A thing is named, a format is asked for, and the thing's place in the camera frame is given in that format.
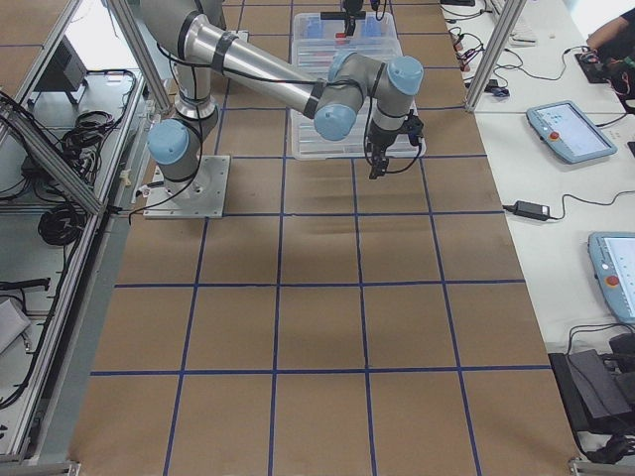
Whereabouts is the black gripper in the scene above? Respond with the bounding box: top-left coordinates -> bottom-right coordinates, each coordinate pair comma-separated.
365,109 -> 424,179
340,0 -> 365,37

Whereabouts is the clear plastic box lid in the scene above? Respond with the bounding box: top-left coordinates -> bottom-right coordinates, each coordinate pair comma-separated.
291,48 -> 425,161

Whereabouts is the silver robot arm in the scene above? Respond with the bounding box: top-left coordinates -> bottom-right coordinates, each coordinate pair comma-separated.
140,1 -> 424,179

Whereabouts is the clear plastic storage box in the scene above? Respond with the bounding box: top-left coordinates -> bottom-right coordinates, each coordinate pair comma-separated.
290,11 -> 401,65

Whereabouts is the black power adapter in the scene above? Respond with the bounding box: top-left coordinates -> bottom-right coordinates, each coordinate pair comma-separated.
513,200 -> 551,221

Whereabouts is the blue teach pendant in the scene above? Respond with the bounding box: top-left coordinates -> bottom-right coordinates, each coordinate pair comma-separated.
526,100 -> 617,164
587,232 -> 634,324

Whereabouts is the black box latch handle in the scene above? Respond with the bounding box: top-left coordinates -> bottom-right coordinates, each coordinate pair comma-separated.
319,11 -> 366,21

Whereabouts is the aluminium frame post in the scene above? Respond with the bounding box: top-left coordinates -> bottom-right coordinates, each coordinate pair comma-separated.
465,0 -> 526,113

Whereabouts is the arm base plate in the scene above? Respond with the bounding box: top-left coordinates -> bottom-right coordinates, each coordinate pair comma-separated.
143,155 -> 231,219

